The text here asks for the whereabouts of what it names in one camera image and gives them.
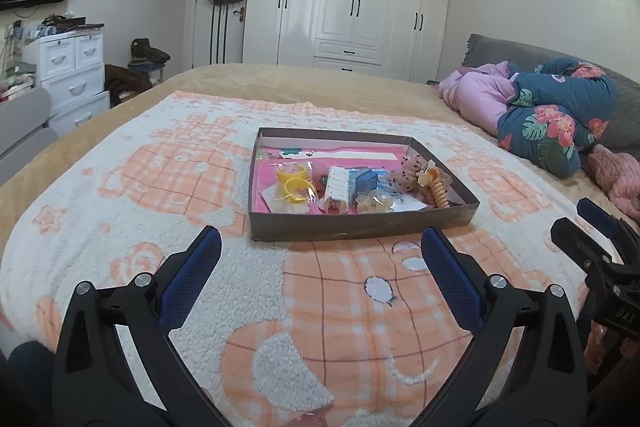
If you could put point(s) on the pink padded jacket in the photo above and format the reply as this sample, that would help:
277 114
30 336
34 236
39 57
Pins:
479 94

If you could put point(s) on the dotted mesh bow clip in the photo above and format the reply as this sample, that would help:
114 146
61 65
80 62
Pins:
406 178

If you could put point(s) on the white door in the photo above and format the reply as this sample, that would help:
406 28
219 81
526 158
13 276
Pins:
212 34

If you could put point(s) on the cream white hair claw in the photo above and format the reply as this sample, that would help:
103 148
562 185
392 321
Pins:
336 194

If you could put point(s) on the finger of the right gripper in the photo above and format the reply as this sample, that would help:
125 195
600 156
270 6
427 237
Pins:
616 230
582 249

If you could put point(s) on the pink knitted cloth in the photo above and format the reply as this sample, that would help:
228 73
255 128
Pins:
617 175

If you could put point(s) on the brown cardboard tray box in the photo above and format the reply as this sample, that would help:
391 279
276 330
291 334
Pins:
281 227

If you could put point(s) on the tan bedspread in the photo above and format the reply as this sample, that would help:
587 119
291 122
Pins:
269 83

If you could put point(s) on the dark clothes pile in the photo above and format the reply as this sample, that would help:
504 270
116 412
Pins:
123 83

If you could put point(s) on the pearl earrings card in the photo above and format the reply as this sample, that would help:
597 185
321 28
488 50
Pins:
375 201

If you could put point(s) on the small blue jewelry box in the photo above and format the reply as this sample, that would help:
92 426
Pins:
363 181

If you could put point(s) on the yellow bangles packet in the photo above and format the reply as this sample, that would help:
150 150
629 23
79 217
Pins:
287 187

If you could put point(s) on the amber spiral hair clip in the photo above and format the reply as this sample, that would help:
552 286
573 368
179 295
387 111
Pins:
433 185

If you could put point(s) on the grey chair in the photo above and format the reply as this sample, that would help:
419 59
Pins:
24 131

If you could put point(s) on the white drawer cabinet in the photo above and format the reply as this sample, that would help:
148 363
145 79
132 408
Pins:
71 68

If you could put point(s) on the pink booklet in tray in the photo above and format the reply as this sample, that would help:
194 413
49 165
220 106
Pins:
357 156

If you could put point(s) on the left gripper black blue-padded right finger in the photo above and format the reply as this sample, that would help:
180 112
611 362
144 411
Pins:
523 365

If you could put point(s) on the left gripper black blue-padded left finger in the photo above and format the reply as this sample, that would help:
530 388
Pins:
92 381

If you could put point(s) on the blue floral quilt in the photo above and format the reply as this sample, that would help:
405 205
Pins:
559 109

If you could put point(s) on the clutter on cabinet top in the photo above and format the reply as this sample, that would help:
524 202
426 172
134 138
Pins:
51 25

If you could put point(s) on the pink fluffy pompom clip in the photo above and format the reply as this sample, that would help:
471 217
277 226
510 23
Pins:
320 187

